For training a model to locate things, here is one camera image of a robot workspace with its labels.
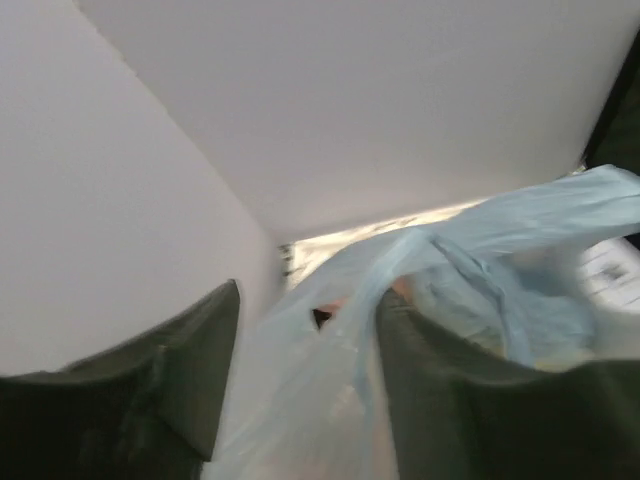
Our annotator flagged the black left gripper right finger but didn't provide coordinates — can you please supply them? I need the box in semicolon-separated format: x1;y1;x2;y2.
375;291;639;479

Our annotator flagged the translucent trash bag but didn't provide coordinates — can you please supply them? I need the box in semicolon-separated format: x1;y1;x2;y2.
205;169;639;479

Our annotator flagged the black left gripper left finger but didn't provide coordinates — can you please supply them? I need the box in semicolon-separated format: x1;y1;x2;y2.
1;280;240;479

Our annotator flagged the black poker chip case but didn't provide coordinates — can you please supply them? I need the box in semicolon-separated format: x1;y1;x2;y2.
581;79;639;314

